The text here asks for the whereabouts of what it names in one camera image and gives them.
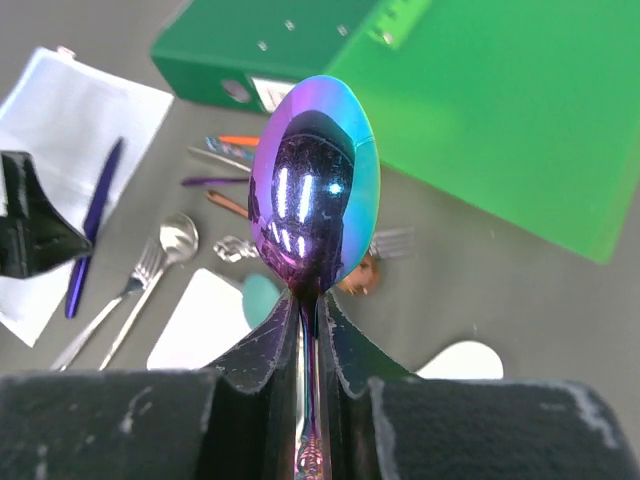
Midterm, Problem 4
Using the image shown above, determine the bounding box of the dark green ring binder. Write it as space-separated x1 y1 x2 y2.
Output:
150 1 399 112

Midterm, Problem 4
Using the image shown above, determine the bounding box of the white divided plastic container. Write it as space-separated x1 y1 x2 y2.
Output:
146 268 250 370

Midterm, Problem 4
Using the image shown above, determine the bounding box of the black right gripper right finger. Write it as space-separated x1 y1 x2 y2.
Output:
319 294 639 479

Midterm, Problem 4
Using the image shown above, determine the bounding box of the black iridescent spoon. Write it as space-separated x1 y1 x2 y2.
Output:
180 177 249 187

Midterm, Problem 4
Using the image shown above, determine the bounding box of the white ceramic spoon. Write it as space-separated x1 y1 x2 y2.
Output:
416 340 504 380

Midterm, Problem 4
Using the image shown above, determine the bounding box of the teal long-handled spoon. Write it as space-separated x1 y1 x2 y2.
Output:
241 273 281 329

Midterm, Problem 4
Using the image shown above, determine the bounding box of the iridescent purple ornate spoon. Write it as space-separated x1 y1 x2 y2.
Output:
248 75 380 479

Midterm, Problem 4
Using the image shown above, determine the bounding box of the dark blue table knife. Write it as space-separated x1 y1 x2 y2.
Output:
64 137 124 319

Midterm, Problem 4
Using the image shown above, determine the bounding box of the light green plastic folder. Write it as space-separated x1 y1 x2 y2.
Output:
327 1 639 263

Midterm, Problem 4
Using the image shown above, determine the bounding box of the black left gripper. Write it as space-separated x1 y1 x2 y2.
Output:
1 151 93 279

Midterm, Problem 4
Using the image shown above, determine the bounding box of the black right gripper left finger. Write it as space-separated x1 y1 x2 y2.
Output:
1 295 298 479

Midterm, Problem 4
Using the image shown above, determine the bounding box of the orange plastic spoon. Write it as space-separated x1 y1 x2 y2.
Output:
218 135 260 147

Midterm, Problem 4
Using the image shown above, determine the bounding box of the silver spoon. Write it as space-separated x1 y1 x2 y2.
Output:
99 213 199 370

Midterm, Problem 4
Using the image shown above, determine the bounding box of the clear mesh zip pouch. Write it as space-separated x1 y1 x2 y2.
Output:
0 45 175 349

